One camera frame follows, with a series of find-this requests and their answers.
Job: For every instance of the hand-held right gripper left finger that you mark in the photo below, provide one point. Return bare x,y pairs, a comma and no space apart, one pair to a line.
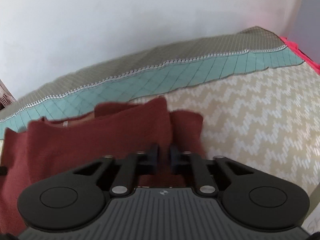
153,156

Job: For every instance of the pink satin curtain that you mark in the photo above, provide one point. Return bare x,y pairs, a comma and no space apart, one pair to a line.
5,97

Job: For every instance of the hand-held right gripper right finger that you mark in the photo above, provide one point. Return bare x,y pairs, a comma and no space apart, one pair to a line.
175,158

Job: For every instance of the maroon long-sleeved sweater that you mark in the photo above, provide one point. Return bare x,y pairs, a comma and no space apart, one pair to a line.
87,142

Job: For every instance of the patterned quilted blanket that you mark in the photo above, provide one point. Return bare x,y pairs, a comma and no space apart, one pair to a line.
250,110

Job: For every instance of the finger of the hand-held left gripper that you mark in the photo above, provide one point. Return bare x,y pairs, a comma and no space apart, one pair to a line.
2,170

